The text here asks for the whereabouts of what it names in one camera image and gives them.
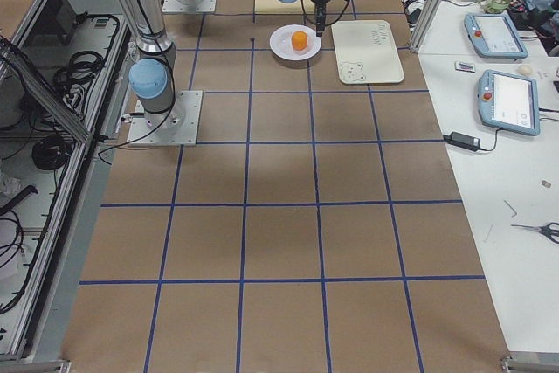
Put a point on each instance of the metal hex key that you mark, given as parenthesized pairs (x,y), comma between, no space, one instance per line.
(514,212)

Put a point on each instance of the black scissors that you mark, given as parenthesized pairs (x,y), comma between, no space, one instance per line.
(549,230)

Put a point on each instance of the white round plate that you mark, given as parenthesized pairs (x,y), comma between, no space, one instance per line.
(282,45)

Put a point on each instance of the blue teach pendant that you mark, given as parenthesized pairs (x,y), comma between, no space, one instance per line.
(494,36)
(509,102)

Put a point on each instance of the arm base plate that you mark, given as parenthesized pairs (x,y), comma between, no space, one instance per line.
(174,7)
(178,128)

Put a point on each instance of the wooden cutting board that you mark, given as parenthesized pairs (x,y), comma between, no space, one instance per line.
(276,7)

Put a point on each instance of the far blue teach pendant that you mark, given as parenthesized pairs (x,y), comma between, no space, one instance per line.
(494,36)

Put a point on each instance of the beige egg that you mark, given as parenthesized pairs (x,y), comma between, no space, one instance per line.
(525,70)

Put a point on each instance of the small white card box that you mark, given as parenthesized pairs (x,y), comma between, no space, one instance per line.
(464,67)

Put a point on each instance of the black power adapter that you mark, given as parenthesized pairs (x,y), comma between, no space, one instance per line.
(463,141)

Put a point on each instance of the cream bear tray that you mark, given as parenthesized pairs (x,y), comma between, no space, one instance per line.
(366,53)

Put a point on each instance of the near blue teach pendant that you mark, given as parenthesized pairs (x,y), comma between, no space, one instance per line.
(509,102)

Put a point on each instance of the orange fruit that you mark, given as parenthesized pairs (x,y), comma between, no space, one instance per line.
(299,40)

